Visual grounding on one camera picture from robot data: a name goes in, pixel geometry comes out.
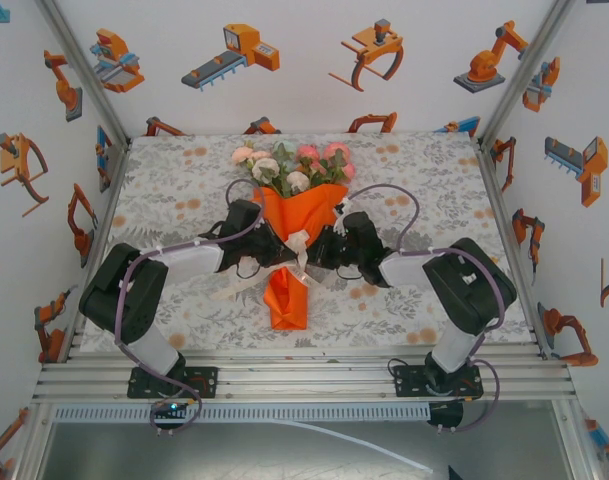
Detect cream ribbon with gold print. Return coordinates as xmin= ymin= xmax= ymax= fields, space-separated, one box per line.
xmin=208 ymin=228 xmax=313 ymax=301

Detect orange wrapping paper sheet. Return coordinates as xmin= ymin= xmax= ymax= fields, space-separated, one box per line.
xmin=251 ymin=182 xmax=350 ymax=331

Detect peach fake flower stem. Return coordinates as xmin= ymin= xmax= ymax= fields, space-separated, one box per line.
xmin=231 ymin=142 xmax=281 ymax=189

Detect mint fake flower stem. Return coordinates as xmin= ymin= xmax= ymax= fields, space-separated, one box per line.
xmin=272 ymin=140 xmax=298 ymax=199

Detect pink fake flower stem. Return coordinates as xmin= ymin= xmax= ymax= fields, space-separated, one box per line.
xmin=321 ymin=141 xmax=358 ymax=189
xmin=296 ymin=143 xmax=325 ymax=181

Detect floral patterned table mat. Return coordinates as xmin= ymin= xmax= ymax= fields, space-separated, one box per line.
xmin=78 ymin=132 xmax=540 ymax=351

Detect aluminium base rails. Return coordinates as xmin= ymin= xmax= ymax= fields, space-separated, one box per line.
xmin=31 ymin=344 xmax=578 ymax=404

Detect small board with green light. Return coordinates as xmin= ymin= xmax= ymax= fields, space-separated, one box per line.
xmin=151 ymin=399 xmax=190 ymax=424

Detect thin white tube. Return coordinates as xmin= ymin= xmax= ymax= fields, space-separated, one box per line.
xmin=276 ymin=418 xmax=435 ymax=474

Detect black connector box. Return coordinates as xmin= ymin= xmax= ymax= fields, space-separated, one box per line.
xmin=427 ymin=401 xmax=465 ymax=434

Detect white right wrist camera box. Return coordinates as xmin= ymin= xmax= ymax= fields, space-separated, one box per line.
xmin=335 ymin=198 xmax=354 ymax=235

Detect aluminium side rail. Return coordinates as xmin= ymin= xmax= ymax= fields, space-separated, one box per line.
xmin=476 ymin=137 xmax=553 ymax=361
xmin=71 ymin=137 xmax=133 ymax=361

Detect white slotted cable duct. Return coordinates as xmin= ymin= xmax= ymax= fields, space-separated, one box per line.
xmin=51 ymin=403 xmax=431 ymax=425

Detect aluminium frame post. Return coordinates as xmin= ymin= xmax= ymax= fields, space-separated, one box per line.
xmin=33 ymin=0 xmax=133 ymax=146
xmin=478 ymin=0 xmax=580 ymax=146

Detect aluminium frame leg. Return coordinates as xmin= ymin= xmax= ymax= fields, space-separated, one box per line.
xmin=11 ymin=403 xmax=55 ymax=480
xmin=551 ymin=399 xmax=605 ymax=480

